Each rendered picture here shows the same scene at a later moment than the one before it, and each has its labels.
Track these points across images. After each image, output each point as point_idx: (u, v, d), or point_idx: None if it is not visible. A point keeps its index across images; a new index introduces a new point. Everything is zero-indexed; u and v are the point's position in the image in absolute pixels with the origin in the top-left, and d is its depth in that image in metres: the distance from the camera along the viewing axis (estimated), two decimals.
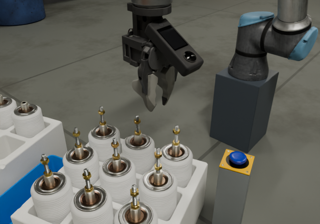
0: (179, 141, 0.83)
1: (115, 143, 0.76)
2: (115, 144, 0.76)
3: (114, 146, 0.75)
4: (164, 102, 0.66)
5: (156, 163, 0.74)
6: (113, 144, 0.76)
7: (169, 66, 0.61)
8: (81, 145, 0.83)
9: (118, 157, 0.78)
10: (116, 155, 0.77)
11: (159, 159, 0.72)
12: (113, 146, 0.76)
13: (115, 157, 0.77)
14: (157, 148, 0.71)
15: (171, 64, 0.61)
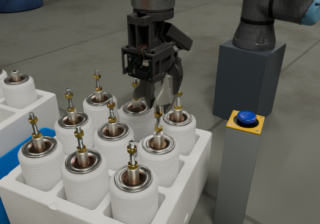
0: (181, 105, 0.76)
1: (112, 103, 0.69)
2: (110, 104, 0.69)
3: (110, 106, 0.69)
4: (152, 104, 0.65)
5: (157, 126, 0.66)
6: (109, 104, 0.69)
7: None
8: (75, 108, 0.76)
9: (114, 119, 0.71)
10: (112, 117, 0.71)
11: (159, 117, 0.66)
12: (108, 106, 0.69)
13: (111, 120, 0.71)
14: (156, 108, 0.64)
15: None
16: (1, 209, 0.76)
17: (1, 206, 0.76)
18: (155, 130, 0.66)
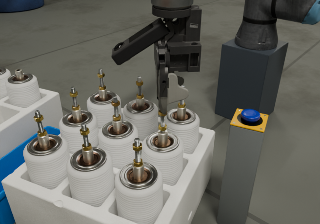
0: (185, 103, 0.77)
1: (116, 101, 0.69)
2: (115, 103, 0.69)
3: (115, 104, 0.69)
4: (162, 109, 0.63)
5: (162, 123, 0.67)
6: (114, 102, 0.69)
7: (159, 74, 0.58)
8: (79, 107, 0.76)
9: (119, 117, 0.71)
10: (117, 115, 0.71)
11: (163, 118, 0.66)
12: (113, 104, 0.69)
13: (115, 118, 0.71)
14: None
15: (158, 72, 0.58)
16: (6, 207, 0.77)
17: (5, 204, 0.76)
18: None
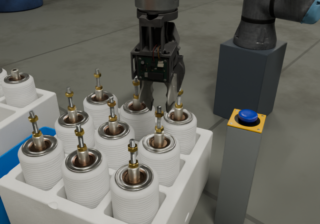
0: (182, 104, 0.76)
1: (112, 102, 0.69)
2: (111, 103, 0.68)
3: (110, 104, 0.68)
4: (152, 106, 0.65)
5: (160, 126, 0.66)
6: (109, 103, 0.68)
7: None
8: (75, 107, 0.75)
9: (115, 118, 0.70)
10: (113, 116, 0.70)
11: (157, 117, 0.66)
12: (109, 105, 0.68)
13: (111, 118, 0.70)
14: (159, 109, 0.64)
15: None
16: (1, 208, 0.76)
17: (1, 205, 0.75)
18: (161, 131, 0.66)
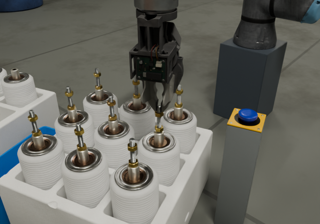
0: (182, 103, 0.76)
1: (112, 101, 0.68)
2: (111, 102, 0.68)
3: (110, 104, 0.68)
4: (157, 106, 0.64)
5: (159, 124, 0.67)
6: (109, 102, 0.68)
7: None
8: (75, 106, 0.75)
9: (115, 117, 0.70)
10: (113, 115, 0.70)
11: (158, 119, 0.65)
12: (109, 104, 0.68)
13: (111, 118, 0.70)
14: (160, 107, 0.64)
15: None
16: (1, 208, 0.76)
17: (0, 205, 0.75)
18: (162, 127, 0.67)
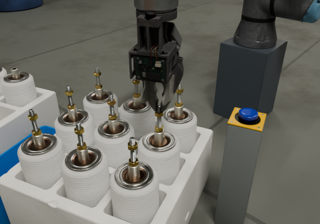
0: (182, 102, 0.76)
1: (112, 100, 0.68)
2: (111, 101, 0.68)
3: (110, 103, 0.68)
4: (157, 106, 0.64)
5: (160, 126, 0.66)
6: (109, 101, 0.68)
7: None
8: (75, 106, 0.75)
9: (115, 117, 0.70)
10: (113, 114, 0.70)
11: (158, 117, 0.66)
12: (109, 103, 0.68)
13: (111, 117, 0.70)
14: (158, 109, 0.64)
15: None
16: (1, 208, 0.76)
17: (0, 204, 0.75)
18: (159, 131, 0.66)
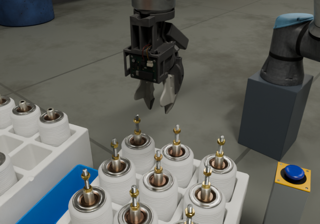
0: (223, 152, 0.78)
1: (159, 156, 0.70)
2: (158, 157, 0.70)
3: (158, 158, 0.70)
4: (152, 105, 0.65)
5: (205, 183, 0.68)
6: (157, 157, 0.70)
7: None
8: (119, 156, 0.77)
9: (161, 170, 0.72)
10: (159, 168, 0.72)
11: None
12: (156, 158, 0.70)
13: (157, 171, 0.72)
14: (205, 168, 0.66)
15: None
16: None
17: None
18: (202, 186, 0.68)
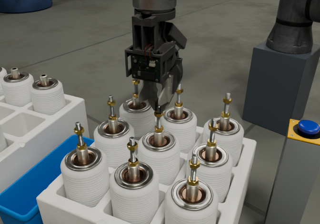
0: (229, 112, 0.72)
1: (159, 110, 0.65)
2: None
3: (162, 112, 0.65)
4: (157, 106, 0.64)
5: (210, 140, 0.62)
6: (162, 111, 0.65)
7: None
8: (116, 117, 0.71)
9: None
10: (160, 124, 0.67)
11: (214, 131, 0.61)
12: (163, 113, 0.65)
13: (162, 127, 0.67)
14: (211, 121, 0.60)
15: None
16: None
17: (37, 220, 0.71)
18: (207, 143, 0.62)
